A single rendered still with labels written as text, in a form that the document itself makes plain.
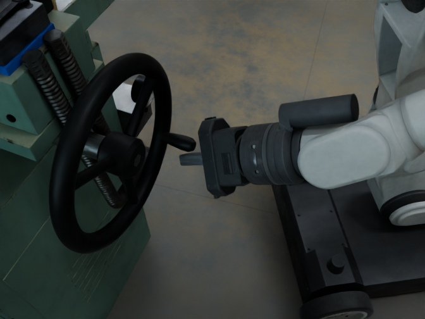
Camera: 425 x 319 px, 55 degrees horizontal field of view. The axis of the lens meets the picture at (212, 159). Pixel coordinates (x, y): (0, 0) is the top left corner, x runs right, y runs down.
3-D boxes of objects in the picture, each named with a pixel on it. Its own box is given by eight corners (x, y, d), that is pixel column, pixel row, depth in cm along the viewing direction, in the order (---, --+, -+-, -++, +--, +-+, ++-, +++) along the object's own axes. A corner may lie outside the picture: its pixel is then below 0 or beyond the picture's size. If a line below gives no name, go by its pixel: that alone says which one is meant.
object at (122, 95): (138, 138, 95) (133, 114, 89) (92, 123, 98) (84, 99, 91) (154, 113, 100) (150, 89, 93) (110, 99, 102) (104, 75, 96)
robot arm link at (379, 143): (332, 169, 57) (433, 138, 49) (309, 197, 51) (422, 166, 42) (312, 128, 57) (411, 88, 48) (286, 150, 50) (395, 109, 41)
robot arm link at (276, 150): (302, 165, 63) (379, 162, 56) (272, 195, 55) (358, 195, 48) (288, 94, 60) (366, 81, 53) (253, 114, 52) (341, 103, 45)
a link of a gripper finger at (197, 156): (189, 157, 69) (218, 155, 66) (176, 161, 67) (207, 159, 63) (187, 148, 69) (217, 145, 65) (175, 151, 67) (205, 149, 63)
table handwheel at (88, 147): (64, 303, 50) (83, 71, 39) (-62, 246, 55) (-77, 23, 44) (164, 206, 76) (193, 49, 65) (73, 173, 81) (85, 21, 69)
